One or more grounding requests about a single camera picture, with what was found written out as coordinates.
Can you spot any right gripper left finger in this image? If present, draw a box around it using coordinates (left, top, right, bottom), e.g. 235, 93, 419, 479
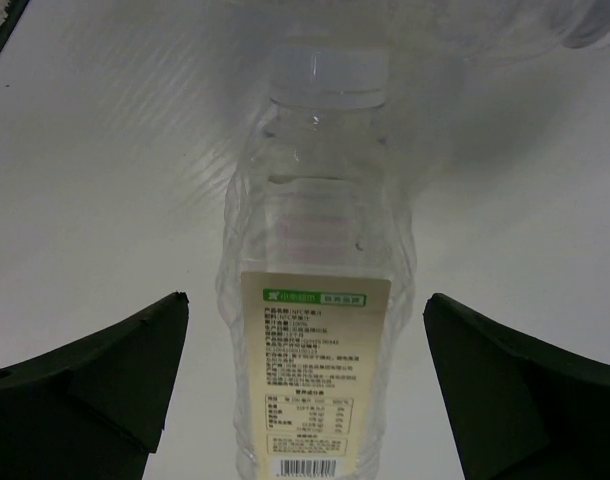
0, 292, 189, 479

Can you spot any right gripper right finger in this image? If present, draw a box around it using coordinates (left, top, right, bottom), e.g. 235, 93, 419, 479
423, 294, 610, 479

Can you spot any clear bottle cream label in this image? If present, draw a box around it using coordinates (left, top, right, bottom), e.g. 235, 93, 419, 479
216, 36, 414, 479

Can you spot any clear ribbed unlabelled bottle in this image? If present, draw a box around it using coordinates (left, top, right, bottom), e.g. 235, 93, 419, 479
249, 0, 610, 65

